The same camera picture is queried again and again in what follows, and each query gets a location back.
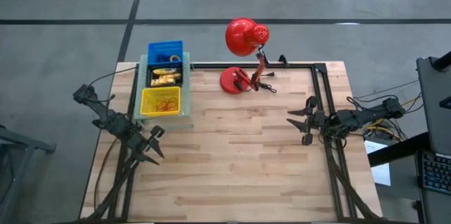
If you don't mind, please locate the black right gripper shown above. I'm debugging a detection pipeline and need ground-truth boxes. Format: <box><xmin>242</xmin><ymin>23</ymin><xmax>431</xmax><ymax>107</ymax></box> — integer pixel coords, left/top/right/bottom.
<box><xmin>285</xmin><ymin>95</ymin><xmax>327</xmax><ymax>147</ymax></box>

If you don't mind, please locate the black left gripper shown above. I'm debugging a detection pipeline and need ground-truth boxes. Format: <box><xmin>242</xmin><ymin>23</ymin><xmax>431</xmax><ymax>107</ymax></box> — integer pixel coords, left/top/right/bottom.
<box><xmin>125</xmin><ymin>125</ymin><xmax>166</xmax><ymax>166</ymax></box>

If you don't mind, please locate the yellow plastic basket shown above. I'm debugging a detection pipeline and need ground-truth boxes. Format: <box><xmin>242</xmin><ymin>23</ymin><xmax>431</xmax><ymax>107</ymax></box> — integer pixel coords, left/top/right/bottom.
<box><xmin>140</xmin><ymin>86</ymin><xmax>182</xmax><ymax>118</ymax></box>

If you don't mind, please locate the black plastic basket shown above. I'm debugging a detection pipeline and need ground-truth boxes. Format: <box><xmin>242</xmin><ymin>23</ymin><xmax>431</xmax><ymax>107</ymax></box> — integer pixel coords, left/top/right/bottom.
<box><xmin>145</xmin><ymin>63</ymin><xmax>185</xmax><ymax>89</ymax></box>

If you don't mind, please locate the blue plastic basket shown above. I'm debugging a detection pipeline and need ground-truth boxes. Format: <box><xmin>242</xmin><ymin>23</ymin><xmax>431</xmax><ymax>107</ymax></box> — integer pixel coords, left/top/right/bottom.
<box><xmin>147</xmin><ymin>40</ymin><xmax>185</xmax><ymax>66</ymax></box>

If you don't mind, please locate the black desk edge bar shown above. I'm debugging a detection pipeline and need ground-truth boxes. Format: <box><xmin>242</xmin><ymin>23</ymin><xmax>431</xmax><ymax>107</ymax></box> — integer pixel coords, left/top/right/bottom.
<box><xmin>368</xmin><ymin>132</ymin><xmax>429</xmax><ymax>168</ymax></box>

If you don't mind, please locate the red desk lamp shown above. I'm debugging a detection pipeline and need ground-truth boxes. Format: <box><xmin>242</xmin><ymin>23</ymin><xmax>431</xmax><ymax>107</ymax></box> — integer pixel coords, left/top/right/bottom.
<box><xmin>219</xmin><ymin>17</ymin><xmax>271</xmax><ymax>95</ymax></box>

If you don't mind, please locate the green perforated metal shelf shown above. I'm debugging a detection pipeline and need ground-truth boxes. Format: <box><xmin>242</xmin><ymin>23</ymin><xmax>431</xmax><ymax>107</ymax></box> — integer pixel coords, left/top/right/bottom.
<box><xmin>132</xmin><ymin>51</ymin><xmax>194</xmax><ymax>120</ymax></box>

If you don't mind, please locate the white paper sheet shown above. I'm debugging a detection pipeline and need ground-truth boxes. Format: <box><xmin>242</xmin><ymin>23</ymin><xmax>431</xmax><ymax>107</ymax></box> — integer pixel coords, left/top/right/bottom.
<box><xmin>364</xmin><ymin>139</ymin><xmax>392</xmax><ymax>187</ymax></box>

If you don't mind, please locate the grey metal stand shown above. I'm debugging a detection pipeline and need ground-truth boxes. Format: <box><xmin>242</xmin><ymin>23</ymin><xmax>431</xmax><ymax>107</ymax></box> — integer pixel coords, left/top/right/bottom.
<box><xmin>0</xmin><ymin>125</ymin><xmax>57</xmax><ymax>224</ymax></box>

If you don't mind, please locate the grey laptop with lit keyboard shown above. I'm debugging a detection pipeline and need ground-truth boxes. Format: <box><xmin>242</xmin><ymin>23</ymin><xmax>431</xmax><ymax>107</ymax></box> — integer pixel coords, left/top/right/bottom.
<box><xmin>415</xmin><ymin>56</ymin><xmax>451</xmax><ymax>197</ymax></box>

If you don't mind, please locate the black lamp power cable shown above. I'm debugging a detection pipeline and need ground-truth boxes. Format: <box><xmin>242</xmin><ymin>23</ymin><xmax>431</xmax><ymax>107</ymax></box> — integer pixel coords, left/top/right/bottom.
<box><xmin>255</xmin><ymin>71</ymin><xmax>278</xmax><ymax>94</ymax></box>

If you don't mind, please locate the brown cable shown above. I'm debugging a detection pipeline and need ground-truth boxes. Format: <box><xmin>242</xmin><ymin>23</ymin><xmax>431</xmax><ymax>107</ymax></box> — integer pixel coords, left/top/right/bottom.
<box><xmin>92</xmin><ymin>135</ymin><xmax>119</xmax><ymax>213</ymax></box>

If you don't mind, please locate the black aluminium table frame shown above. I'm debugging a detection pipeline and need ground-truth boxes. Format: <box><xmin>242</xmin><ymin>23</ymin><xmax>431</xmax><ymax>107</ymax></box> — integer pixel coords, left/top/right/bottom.
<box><xmin>84</xmin><ymin>62</ymin><xmax>387</xmax><ymax>224</ymax></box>

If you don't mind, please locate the yellow floor cable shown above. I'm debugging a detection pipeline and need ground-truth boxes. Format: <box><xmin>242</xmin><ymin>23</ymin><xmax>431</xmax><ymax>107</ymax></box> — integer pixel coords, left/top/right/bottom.
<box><xmin>366</xmin><ymin>117</ymin><xmax>401</xmax><ymax>137</ymax></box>

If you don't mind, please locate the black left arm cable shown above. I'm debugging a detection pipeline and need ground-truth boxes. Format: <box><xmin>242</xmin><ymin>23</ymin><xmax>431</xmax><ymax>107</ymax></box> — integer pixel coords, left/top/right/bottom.
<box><xmin>87</xmin><ymin>66</ymin><xmax>137</xmax><ymax>119</ymax></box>

